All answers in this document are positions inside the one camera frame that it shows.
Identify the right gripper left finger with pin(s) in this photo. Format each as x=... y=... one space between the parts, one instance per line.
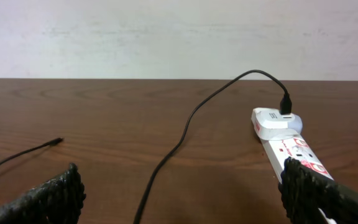
x=58 y=200

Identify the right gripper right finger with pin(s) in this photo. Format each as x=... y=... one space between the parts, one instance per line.
x=310 y=197

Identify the white USB charger plug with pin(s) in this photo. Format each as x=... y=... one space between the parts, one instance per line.
x=270 y=125

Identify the white power strip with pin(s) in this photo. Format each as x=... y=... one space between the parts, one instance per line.
x=296 y=147

